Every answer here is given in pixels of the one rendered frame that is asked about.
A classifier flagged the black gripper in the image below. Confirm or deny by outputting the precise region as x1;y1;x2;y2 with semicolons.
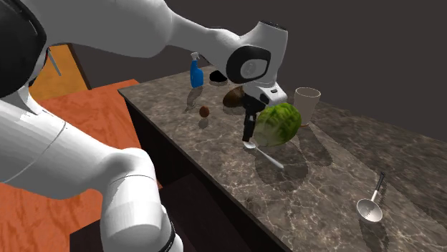
241;92;267;142

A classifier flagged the black round object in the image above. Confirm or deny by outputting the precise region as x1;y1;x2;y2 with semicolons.
208;69;229;87

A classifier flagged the blue spray bottle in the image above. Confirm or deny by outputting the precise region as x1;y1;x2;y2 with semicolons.
189;52;205;89

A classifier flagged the yellow door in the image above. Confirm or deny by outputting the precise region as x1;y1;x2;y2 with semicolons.
29;43;92;102

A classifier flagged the dark robot stand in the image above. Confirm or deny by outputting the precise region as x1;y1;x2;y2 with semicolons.
69;173;253;252

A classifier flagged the beige cup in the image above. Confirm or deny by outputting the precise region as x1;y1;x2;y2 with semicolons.
292;87;322;127

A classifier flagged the silver spoon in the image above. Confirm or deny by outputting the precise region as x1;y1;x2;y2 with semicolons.
243;140;285;170

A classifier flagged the green lettuce head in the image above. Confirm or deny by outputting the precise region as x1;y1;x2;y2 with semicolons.
253;102;302;147

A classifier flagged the silver ladle with black handle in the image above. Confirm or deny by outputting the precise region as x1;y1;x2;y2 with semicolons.
355;171;387;224

